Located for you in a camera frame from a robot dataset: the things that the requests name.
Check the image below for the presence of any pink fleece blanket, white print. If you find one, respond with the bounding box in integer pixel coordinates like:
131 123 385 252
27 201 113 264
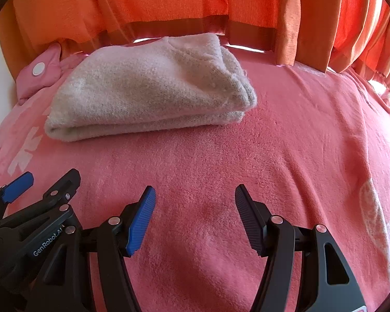
0 52 390 312

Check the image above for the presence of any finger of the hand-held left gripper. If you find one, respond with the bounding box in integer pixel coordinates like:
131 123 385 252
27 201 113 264
0 171 35 217
0 168 82 269

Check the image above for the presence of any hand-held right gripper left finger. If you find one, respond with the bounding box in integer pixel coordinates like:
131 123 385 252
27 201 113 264
26 185 157 312

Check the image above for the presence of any pink flap with white snap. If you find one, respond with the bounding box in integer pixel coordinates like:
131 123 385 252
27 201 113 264
16 43 64 105

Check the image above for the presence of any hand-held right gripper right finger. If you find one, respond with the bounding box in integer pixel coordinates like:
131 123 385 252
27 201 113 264
235 184 368 312

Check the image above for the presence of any white knitted sweater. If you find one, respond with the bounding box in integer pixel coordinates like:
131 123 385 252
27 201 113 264
45 33 258 143

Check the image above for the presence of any orange curtain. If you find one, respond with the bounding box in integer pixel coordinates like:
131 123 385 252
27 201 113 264
0 0 390 87

